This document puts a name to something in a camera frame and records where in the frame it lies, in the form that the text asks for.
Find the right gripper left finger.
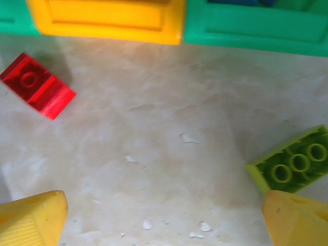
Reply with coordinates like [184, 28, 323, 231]
[0, 190, 69, 246]

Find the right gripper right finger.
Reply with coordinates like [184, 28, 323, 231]
[262, 190, 328, 246]

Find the lime green lego brick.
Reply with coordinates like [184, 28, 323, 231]
[245, 125, 328, 196]

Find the red lego brick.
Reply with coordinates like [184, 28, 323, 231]
[0, 52, 77, 120]

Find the green plastic bin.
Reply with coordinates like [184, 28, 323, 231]
[183, 0, 328, 57]
[0, 0, 42, 36]

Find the orange plastic bin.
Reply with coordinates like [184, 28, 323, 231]
[25, 0, 186, 46]

